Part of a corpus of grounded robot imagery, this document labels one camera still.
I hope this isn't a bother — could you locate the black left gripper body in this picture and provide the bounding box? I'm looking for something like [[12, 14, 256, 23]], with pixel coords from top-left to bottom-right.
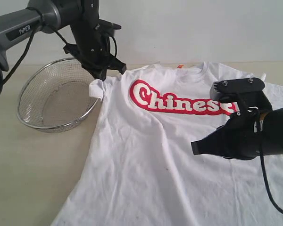
[[63, 20, 115, 70]]

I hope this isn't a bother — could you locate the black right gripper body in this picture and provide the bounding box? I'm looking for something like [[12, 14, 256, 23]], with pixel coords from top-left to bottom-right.
[[217, 110, 262, 160]]

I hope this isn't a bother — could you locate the white t-shirt red lettering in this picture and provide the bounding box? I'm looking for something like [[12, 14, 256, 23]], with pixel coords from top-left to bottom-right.
[[53, 62, 283, 226]]

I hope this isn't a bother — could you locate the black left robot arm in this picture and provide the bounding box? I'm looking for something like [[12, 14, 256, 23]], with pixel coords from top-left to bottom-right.
[[0, 0, 126, 95]]

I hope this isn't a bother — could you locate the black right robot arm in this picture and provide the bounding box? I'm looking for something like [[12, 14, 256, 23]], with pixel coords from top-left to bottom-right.
[[191, 108, 283, 160]]

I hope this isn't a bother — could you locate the round metal mesh basket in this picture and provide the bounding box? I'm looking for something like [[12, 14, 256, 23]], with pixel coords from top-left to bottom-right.
[[17, 57, 99, 133]]

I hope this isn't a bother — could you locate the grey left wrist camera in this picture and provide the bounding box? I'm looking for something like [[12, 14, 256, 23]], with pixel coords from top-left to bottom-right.
[[99, 19, 122, 30]]

